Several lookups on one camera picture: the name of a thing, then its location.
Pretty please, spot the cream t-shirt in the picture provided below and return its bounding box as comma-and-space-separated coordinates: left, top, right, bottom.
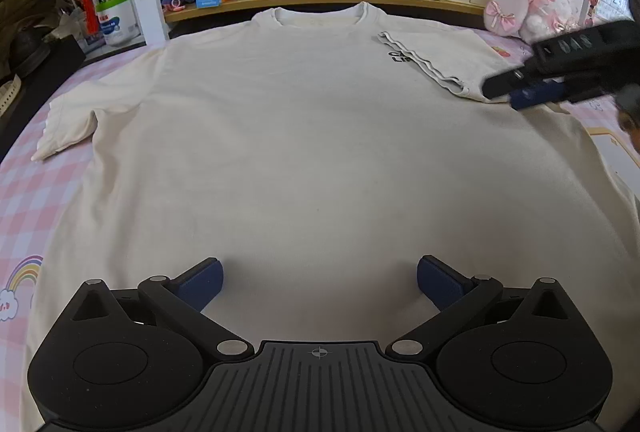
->
26, 3, 639, 431

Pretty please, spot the pink white plush toy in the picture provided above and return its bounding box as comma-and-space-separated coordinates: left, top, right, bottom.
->
484, 0, 580, 44

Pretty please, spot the pink checkered tablecloth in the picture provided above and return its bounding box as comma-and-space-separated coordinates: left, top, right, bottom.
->
1, 30, 639, 431

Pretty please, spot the white green lidded can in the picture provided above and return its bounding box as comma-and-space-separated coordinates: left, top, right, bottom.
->
96, 0, 141, 46

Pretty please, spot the brown garment pile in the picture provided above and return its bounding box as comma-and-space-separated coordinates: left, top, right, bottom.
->
0, 0, 56, 66

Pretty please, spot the cream wristwatch strap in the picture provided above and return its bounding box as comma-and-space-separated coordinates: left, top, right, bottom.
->
0, 73, 24, 118

